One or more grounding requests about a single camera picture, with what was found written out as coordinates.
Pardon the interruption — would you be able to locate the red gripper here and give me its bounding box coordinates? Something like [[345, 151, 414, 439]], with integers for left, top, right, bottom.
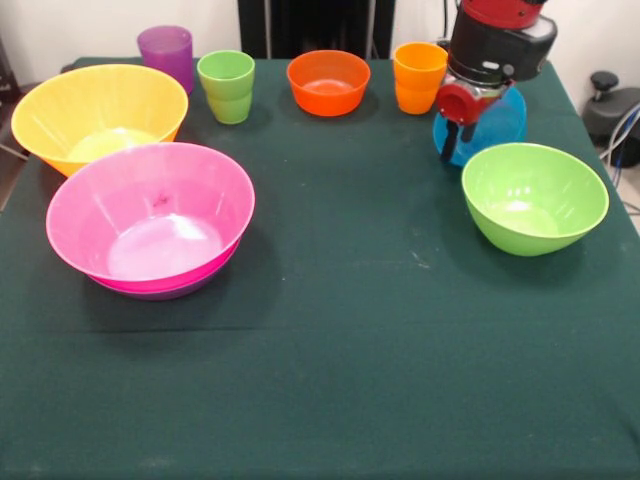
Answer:
[[435, 79, 516, 163]]

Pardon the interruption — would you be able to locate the blue bowl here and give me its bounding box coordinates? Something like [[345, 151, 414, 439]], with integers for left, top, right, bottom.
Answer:
[[432, 87, 529, 169]]

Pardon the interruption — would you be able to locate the green bowl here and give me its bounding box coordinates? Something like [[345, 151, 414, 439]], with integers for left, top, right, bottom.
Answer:
[[460, 142, 610, 258]]

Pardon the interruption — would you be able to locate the large pink bowl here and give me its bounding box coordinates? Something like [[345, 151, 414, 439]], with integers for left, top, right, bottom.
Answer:
[[45, 142, 257, 294]]

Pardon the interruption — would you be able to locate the yellow-orange cup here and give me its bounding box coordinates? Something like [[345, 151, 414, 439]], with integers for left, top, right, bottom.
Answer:
[[392, 41, 450, 116]]

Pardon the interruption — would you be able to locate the orange bowl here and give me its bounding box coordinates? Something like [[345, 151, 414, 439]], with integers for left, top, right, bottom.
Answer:
[[286, 49, 372, 118]]

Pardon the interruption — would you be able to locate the black clamp device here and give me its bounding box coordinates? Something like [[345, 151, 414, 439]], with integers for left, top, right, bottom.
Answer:
[[582, 71, 640, 148]]

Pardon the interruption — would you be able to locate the green cup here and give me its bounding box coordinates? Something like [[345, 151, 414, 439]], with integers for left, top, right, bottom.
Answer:
[[196, 50, 257, 126]]

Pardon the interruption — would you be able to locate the dark green tablecloth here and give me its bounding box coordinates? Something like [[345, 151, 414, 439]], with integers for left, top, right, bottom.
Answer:
[[0, 55, 640, 480]]

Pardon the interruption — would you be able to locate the purple cup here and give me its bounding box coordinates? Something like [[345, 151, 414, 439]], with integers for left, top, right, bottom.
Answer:
[[136, 25, 195, 96]]

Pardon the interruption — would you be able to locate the purple bowl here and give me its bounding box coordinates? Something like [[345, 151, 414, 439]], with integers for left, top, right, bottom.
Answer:
[[91, 259, 236, 302]]

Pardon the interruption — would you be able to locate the large yellow bowl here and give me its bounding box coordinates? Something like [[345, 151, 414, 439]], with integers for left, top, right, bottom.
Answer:
[[10, 63, 190, 179]]

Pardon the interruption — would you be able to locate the dark grey equipment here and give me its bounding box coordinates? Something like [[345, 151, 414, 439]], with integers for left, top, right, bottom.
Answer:
[[0, 37, 24, 109]]

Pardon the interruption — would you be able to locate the black wall cable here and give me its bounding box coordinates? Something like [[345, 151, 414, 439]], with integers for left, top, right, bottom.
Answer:
[[438, 0, 458, 53]]

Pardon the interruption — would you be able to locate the blue-grey cable bundle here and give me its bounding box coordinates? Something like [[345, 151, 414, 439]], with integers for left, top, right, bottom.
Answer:
[[598, 102, 640, 169]]

